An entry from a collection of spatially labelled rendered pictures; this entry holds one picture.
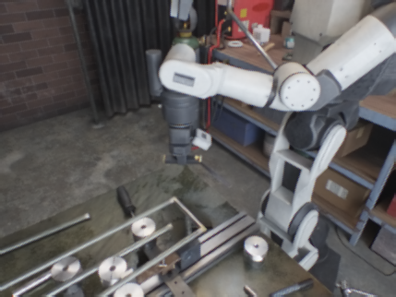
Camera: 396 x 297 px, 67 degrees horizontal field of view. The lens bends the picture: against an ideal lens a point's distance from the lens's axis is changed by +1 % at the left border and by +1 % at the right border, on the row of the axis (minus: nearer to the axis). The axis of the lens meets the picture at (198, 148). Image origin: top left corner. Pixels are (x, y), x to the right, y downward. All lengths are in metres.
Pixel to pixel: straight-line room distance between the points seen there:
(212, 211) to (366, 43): 0.51
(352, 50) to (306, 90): 0.11
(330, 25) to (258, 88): 0.23
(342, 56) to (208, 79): 0.27
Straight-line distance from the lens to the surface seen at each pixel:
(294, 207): 1.08
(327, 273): 1.65
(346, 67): 0.68
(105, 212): 0.85
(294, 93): 0.64
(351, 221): 2.00
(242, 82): 0.65
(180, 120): 0.69
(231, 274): 0.70
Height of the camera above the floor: 1.48
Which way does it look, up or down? 35 degrees down
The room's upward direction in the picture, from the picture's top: straight up
